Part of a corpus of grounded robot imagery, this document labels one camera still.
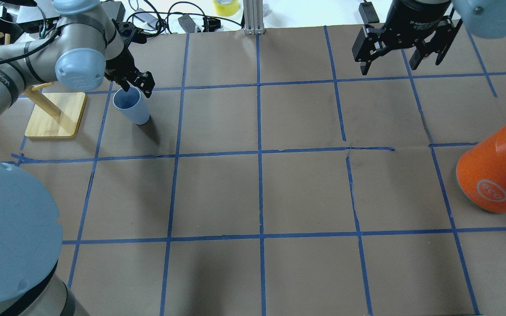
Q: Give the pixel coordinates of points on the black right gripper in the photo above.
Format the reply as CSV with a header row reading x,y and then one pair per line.
x,y
415,17

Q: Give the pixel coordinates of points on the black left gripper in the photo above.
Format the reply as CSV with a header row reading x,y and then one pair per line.
x,y
120,64

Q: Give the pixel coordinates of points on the light blue plastic cup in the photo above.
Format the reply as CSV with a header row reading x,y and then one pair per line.
x,y
132,105

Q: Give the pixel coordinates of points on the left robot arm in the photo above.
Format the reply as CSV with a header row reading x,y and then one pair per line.
x,y
30,234

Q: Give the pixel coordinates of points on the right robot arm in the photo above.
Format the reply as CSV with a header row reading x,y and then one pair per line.
x,y
483,18

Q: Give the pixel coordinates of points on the wooden cup rack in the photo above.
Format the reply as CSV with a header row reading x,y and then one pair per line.
x,y
42,105

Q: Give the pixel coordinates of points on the black power adapter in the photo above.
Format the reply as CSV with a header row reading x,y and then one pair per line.
x,y
368,12

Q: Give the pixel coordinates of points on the grey power adapter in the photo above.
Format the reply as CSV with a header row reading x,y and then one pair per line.
x,y
188,24

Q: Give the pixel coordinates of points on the yellow tape roll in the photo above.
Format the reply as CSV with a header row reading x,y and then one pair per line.
x,y
226,8

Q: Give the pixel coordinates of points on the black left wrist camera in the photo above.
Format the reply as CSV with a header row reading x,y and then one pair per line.
x,y
130,33

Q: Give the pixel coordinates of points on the aluminium frame post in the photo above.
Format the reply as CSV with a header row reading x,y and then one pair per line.
x,y
253,17

